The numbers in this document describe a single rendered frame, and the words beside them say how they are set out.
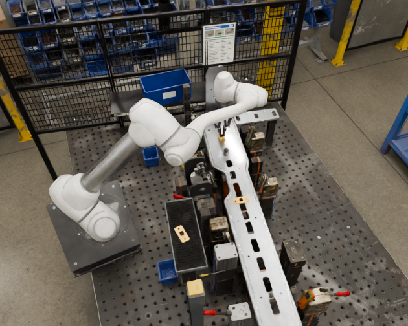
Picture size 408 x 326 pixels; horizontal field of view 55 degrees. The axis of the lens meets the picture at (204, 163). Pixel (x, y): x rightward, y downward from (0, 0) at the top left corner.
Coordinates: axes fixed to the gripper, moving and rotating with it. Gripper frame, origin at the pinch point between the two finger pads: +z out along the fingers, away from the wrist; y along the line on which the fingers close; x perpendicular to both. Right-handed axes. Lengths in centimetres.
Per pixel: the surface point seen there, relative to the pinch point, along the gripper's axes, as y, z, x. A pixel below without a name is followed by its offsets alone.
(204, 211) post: -22, -4, -56
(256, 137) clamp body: 19.7, 2.1, -7.2
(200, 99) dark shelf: -6.4, 3.7, 34.7
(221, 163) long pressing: -4.6, 6.5, -19.1
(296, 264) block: 16, 6, -87
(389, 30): 246, 81, 198
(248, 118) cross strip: 20.8, 6.8, 14.1
